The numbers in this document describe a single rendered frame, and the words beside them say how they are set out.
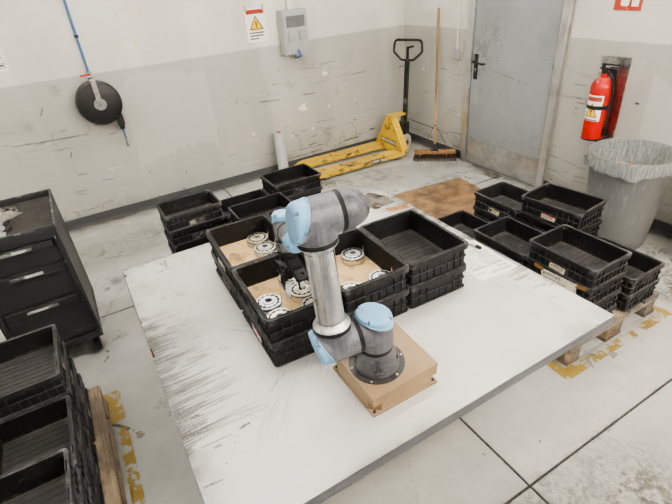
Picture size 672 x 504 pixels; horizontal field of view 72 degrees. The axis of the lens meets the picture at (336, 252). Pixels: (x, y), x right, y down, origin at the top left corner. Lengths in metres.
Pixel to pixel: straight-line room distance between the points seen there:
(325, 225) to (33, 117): 3.85
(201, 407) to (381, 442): 0.62
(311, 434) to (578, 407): 1.53
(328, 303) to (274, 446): 0.49
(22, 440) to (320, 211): 1.69
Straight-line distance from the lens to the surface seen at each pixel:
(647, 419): 2.76
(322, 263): 1.25
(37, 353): 2.65
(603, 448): 2.57
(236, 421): 1.64
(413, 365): 1.61
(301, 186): 3.59
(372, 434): 1.54
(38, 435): 2.41
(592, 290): 2.62
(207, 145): 5.05
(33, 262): 2.97
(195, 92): 4.93
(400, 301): 1.90
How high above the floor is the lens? 1.93
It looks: 31 degrees down
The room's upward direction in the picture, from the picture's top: 5 degrees counter-clockwise
